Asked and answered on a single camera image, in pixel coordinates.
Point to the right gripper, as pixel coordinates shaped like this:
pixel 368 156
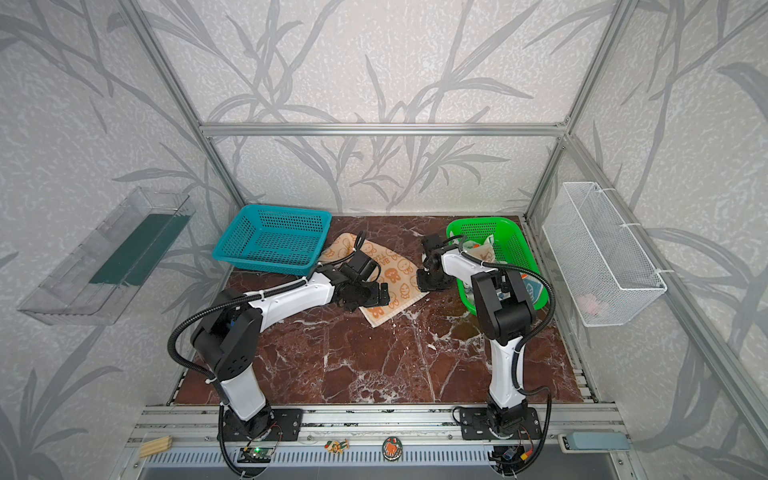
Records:
pixel 429 280

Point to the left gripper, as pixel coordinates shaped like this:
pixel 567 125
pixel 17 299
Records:
pixel 372 294

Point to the orange rabbit towel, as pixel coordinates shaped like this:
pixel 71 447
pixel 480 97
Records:
pixel 400 275

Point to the green plastic basket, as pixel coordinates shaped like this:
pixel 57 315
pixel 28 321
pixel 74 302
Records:
pixel 511 246

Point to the teal plastic basket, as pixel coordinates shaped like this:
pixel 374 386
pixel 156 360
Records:
pixel 274 239

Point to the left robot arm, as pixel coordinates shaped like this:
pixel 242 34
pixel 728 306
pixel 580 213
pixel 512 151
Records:
pixel 220 342

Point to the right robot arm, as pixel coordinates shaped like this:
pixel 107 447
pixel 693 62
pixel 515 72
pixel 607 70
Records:
pixel 506 313

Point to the teal patterned towel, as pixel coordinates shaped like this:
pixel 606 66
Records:
pixel 533 286

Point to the round orange sticker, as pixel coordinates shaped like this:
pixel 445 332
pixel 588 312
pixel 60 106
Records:
pixel 392 449

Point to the small orange green trinket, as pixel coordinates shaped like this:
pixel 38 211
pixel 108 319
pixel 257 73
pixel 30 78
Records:
pixel 336 447

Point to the left green circuit board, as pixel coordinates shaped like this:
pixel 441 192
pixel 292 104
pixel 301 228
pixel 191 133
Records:
pixel 252 455

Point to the wooden block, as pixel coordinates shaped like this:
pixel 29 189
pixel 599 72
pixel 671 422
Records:
pixel 155 446

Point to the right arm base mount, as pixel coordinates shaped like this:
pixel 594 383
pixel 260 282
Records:
pixel 475 425

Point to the pink object in wire basket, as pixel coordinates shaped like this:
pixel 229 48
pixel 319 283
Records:
pixel 591 305

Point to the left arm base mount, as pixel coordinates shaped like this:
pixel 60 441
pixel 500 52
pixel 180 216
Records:
pixel 282 424

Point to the white wire mesh basket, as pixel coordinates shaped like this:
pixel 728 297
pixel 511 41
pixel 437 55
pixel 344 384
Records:
pixel 599 254

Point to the clear acrylic wall shelf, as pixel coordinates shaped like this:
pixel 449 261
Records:
pixel 95 283

